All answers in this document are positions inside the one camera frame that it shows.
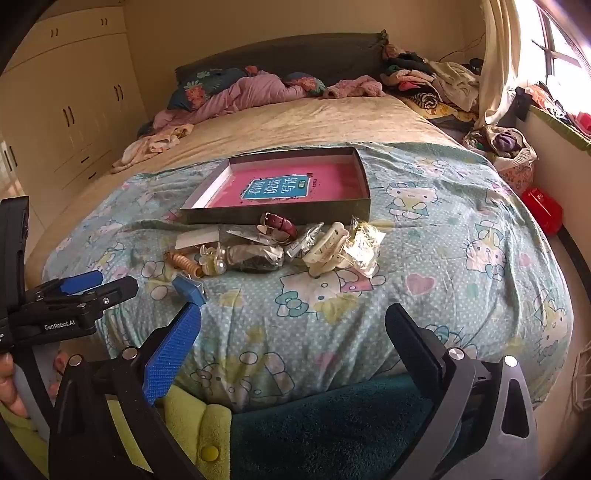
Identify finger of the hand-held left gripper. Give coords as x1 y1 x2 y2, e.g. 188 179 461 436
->
27 270 105 302
69 276 139 320

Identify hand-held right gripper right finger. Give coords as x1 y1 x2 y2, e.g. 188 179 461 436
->
385 303 541 480

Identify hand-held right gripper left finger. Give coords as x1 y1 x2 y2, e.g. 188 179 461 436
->
48 300 218 480

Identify blue hair clip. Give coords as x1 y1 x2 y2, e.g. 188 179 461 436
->
172 274 207 305

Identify clear packet gold jewelry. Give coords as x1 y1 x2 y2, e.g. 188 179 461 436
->
344 217 386 278

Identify cream hair claw clip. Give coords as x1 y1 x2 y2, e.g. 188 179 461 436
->
302 222 358 278

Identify red leather strap watch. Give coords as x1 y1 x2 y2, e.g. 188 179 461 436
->
259 212 298 243

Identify shallow cardboard box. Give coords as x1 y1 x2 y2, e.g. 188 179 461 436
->
179 147 372 226

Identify person's left forearm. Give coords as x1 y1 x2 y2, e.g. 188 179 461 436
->
0 406 51 480

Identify person's left hand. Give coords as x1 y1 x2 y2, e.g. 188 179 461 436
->
0 348 70 418

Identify green fleece jacket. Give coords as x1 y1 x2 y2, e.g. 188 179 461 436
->
106 388 232 480

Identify cartoon cat print quilt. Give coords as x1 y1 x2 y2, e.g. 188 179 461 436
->
44 141 573 411

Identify white card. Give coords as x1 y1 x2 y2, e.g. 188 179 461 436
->
175 229 220 252

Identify pearl hair ornament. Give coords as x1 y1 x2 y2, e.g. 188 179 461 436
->
201 244 232 278

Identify dark teal cloth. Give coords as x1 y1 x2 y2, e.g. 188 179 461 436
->
228 374 462 480

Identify clear packet dark beads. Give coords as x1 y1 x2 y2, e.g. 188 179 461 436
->
226 242 284 273

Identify pink and cream clothes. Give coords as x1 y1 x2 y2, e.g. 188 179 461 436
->
111 122 195 174

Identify labelled clear plastic packet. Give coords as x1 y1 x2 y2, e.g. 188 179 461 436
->
286 224 324 259

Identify pink book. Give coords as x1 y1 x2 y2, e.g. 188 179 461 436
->
205 159 368 208

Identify red box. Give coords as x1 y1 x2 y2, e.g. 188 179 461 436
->
522 186 564 236

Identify cream wardrobe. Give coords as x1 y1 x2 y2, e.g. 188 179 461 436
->
0 4 148 199

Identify basket of clothes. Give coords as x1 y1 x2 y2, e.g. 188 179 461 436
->
464 124 539 185

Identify dark floral pillow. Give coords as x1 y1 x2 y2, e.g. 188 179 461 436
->
167 65 252 112
283 73 326 97

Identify purple quilt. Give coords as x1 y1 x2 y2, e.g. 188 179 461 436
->
152 74 308 130

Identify beige bedspread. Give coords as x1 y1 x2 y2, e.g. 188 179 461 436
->
25 95 462 287

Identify black garment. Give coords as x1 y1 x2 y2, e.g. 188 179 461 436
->
515 87 532 121

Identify pink fuzzy garment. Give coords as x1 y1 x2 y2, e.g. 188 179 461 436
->
323 78 386 99

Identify pile of mixed clothes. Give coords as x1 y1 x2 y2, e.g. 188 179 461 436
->
381 44 485 125

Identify dark green headboard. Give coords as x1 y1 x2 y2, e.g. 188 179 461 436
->
174 31 389 88

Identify cream curtain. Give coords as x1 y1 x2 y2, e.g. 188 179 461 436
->
478 0 532 127

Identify window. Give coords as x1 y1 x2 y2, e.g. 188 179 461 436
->
522 0 591 121

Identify brown spiral hair tie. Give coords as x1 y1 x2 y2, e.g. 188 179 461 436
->
167 249 204 278

